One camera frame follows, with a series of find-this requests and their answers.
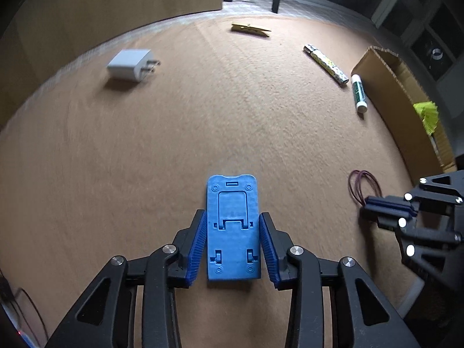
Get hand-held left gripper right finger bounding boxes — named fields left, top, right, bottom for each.
left=258, top=212, right=423, bottom=348

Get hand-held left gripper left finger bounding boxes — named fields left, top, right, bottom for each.
left=45, top=208, right=209, bottom=348

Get wooden clothespin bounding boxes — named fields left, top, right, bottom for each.
left=231, top=23, right=271, bottom=39

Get cardboard box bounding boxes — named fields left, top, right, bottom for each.
left=350, top=45, right=457, bottom=185

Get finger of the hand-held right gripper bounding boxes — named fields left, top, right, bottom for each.
left=364, top=171, right=464, bottom=211
left=362, top=206, right=464, bottom=280

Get green white lip balm stick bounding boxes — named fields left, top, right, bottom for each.
left=350, top=73, right=368, bottom=114

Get yellow plastic shuttlecock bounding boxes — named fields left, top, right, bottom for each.
left=413, top=101, right=440, bottom=136

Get white charger plug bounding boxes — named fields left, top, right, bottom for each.
left=107, top=49, right=161, bottom=84

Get maroon rubber bands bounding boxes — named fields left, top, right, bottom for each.
left=348, top=169, right=382, bottom=206

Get blue plastic phone stand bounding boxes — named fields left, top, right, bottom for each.
left=206, top=174, right=262, bottom=281

